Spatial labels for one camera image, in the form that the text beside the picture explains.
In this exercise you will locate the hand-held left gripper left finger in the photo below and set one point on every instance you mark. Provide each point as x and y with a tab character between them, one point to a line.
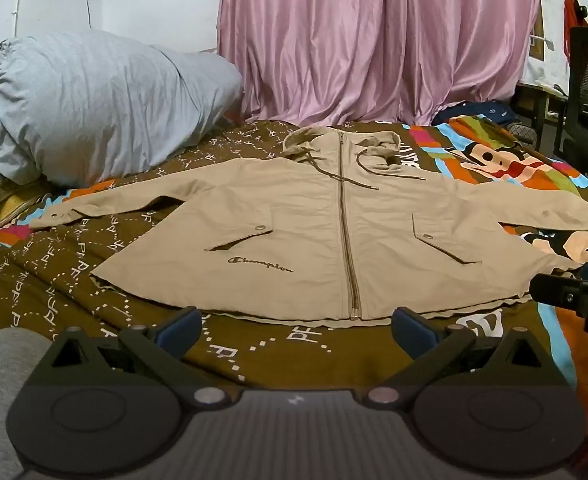
182	327

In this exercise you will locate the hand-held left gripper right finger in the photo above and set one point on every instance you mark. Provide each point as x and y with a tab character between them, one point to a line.
408	327

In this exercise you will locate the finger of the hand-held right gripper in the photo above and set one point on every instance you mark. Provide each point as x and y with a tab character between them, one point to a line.
554	290

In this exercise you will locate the beige hooded zip jacket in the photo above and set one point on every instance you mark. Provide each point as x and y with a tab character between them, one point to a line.
299	230

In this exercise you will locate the brown cartoon printed blanket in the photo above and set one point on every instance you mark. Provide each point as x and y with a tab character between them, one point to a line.
274	350

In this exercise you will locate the dark wooden desk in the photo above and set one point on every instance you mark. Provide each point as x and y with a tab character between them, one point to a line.
539	110

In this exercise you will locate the dark blue cloth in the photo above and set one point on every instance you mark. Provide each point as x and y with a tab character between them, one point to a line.
474	112

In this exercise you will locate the yellow bed sheet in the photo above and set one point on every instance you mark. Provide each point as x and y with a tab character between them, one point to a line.
8	215

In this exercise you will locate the grey bundled duvet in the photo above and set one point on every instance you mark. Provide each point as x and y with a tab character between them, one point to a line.
98	105

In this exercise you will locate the red hanging cloth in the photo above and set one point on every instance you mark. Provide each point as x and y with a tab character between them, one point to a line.
570	15

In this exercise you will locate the pink curtain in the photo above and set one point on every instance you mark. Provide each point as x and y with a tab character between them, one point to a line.
374	40

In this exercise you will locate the brown wall hanging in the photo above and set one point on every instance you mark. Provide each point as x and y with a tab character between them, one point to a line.
538	25

